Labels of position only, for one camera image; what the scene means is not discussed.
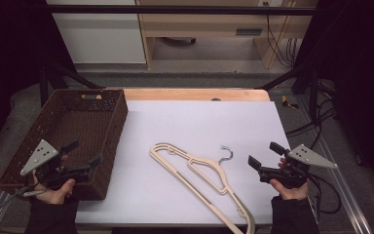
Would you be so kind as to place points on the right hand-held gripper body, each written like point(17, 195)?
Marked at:
point(308, 157)

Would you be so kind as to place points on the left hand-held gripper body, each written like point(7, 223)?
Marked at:
point(40, 157)

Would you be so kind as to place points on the black metal stand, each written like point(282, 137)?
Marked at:
point(61, 76)
point(311, 81)

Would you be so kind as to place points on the white table sheet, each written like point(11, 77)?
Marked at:
point(191, 130)

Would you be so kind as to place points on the person's right hand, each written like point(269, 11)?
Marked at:
point(292, 194)

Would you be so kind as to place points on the black horizontal bar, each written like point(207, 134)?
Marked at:
point(175, 9)

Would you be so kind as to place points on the light wooden desk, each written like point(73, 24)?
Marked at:
point(207, 24)

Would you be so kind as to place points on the black curtain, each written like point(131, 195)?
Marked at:
point(6, 48)
point(363, 48)

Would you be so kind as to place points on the white cabinet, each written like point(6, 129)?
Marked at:
point(100, 35)

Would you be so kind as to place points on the brown woven basket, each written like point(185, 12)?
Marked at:
point(78, 130)

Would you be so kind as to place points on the person's left hand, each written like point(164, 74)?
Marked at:
point(55, 196)

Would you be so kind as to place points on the yellow and black tool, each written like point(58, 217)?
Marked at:
point(287, 103)

